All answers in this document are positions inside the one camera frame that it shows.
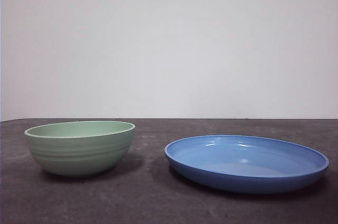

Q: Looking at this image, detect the green ribbed bowl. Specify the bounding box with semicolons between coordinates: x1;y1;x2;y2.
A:
24;120;136;178

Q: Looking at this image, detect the blue round plate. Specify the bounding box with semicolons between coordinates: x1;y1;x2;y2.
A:
164;134;330;195

